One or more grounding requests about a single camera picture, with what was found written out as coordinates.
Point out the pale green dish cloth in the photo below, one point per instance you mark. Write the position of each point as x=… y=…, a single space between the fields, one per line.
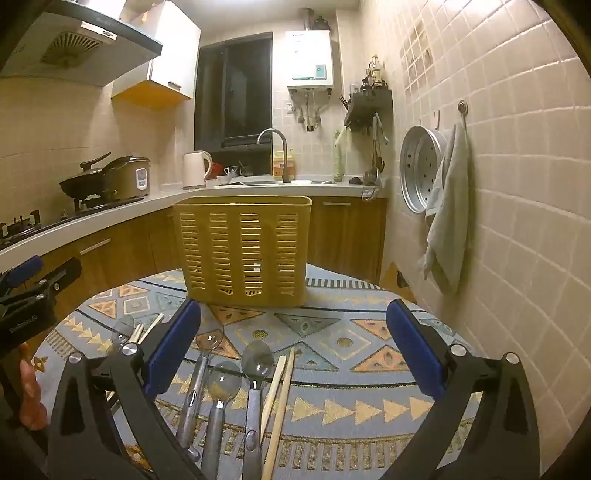
x=339 y=154

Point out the metal flue pipe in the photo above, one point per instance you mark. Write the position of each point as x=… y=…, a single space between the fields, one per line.
x=309 y=18

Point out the black frying pan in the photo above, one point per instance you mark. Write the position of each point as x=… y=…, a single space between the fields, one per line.
x=83 y=182

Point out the dark wall spice rack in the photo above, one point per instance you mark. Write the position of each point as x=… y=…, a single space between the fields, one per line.
x=369 y=106

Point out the dark window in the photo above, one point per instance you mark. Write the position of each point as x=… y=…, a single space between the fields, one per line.
x=240 y=92

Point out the pale hanging towel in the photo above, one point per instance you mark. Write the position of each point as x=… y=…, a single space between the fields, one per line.
x=450 y=221

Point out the yellow oil bottle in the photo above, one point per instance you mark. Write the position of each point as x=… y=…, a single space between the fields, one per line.
x=278 y=166

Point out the hanging metal strainer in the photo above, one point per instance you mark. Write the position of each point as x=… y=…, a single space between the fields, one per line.
x=370 y=191

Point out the white electric kettle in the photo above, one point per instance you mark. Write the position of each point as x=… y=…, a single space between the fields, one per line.
x=194 y=168

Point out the dark sauce bottle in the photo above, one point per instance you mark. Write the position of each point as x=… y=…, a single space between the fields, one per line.
x=376 y=71

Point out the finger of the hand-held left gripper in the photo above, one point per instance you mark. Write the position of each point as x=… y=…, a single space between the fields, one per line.
x=25 y=270
x=60 y=277

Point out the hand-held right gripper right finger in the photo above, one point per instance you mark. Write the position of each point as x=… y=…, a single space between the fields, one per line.
x=415 y=350

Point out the red container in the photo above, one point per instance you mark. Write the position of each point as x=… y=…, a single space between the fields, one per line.
x=217 y=170

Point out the grey range hood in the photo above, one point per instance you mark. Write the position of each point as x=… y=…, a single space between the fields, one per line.
x=69 y=50

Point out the white kitchen countertop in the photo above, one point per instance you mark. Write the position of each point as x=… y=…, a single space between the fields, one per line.
x=152 y=201

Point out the yellow slotted utensil basket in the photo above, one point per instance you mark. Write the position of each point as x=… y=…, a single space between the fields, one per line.
x=244 y=249

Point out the white wall cabinet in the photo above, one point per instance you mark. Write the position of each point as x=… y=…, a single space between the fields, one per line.
x=175 y=55

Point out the person's left hand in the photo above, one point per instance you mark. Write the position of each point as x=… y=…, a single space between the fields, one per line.
x=30 y=392

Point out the metal spoon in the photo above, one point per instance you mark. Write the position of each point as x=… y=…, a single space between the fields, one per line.
x=224 y=383
x=122 y=330
x=208 y=342
x=257 y=360

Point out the metal faucet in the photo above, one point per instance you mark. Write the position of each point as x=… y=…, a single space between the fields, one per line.
x=285 y=157

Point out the wooden base cabinets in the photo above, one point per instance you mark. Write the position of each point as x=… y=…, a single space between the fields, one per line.
x=346 y=235

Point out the white water heater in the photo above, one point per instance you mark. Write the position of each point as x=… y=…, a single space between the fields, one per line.
x=307 y=60

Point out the steel sink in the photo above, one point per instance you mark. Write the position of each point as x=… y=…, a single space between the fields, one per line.
x=258 y=182

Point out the water heater pipes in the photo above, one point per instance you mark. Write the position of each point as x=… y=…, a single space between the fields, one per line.
x=307 y=106

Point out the cardboard box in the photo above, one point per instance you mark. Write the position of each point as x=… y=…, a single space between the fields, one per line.
x=392 y=279

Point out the brown rice cooker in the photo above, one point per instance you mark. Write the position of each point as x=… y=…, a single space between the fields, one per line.
x=134 y=177

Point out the round metal steamer tray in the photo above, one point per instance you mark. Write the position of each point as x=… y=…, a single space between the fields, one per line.
x=418 y=166

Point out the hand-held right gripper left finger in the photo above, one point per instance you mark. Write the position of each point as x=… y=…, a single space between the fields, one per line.
x=173 y=350

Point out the white cup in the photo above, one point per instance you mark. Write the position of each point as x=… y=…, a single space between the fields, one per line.
x=226 y=176

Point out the black gas stove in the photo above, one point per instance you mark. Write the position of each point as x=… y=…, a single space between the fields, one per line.
x=27 y=226

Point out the round metal wall hook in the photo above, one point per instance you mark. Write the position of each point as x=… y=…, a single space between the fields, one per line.
x=462 y=108

